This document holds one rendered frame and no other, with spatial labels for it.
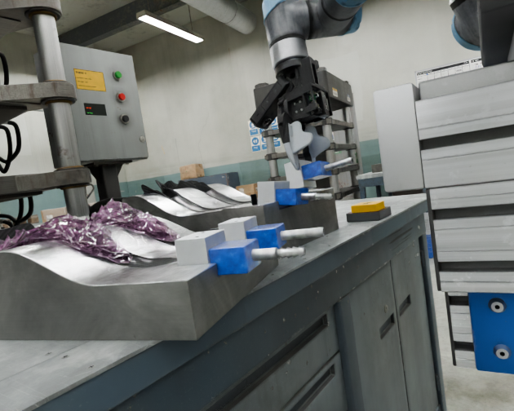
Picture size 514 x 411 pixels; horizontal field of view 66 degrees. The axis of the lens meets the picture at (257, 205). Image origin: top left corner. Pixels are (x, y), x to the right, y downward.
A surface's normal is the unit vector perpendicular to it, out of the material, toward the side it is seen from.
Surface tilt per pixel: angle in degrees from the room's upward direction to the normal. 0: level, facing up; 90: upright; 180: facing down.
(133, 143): 90
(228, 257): 90
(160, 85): 90
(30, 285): 90
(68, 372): 0
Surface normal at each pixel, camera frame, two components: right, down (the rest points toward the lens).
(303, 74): -0.61, 0.01
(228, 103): -0.45, 0.13
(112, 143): 0.80, -0.07
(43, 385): -0.15, -0.99
